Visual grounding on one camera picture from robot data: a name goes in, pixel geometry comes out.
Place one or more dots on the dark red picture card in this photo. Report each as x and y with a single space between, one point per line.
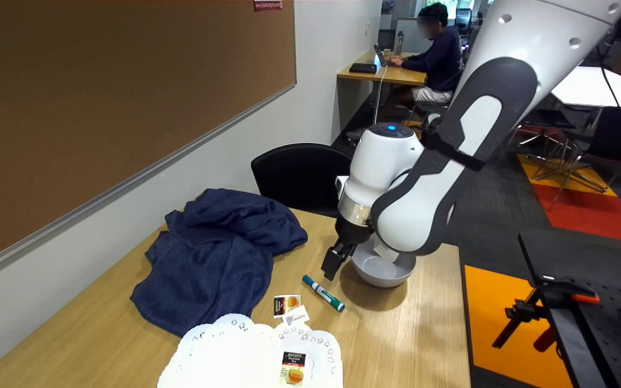
293 359

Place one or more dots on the open laptop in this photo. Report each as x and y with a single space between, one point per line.
380 60

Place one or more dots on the brown cork board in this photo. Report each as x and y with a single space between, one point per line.
108 94

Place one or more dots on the white table top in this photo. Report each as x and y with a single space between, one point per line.
591 90

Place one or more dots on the orange fruit picture card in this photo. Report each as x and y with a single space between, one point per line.
293 376

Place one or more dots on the white paper doily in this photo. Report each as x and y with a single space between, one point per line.
230 356

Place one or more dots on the small white card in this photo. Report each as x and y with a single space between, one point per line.
298 316

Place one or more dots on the black orange clamp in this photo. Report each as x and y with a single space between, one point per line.
569 294
523 316

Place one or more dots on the red wall sign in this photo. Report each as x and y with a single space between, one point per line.
267 6

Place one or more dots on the wooden wall desk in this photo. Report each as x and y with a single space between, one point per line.
388 77

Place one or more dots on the seated person in dark top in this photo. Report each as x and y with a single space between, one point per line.
440 57

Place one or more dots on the grey metal bowl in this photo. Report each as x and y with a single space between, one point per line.
388 273

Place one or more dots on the dark blue cloth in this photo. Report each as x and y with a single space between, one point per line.
213 262

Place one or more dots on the green white marker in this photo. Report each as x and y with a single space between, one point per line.
321 294

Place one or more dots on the flat black desk item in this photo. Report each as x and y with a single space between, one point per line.
363 67

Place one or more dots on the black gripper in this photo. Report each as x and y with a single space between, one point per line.
353 237

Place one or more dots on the small white box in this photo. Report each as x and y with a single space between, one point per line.
284 304

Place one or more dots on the black office chair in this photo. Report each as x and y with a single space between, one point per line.
296 176

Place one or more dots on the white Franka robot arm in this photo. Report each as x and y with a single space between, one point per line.
462 136

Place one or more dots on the black perforated mounting board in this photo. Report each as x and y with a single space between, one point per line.
603 337

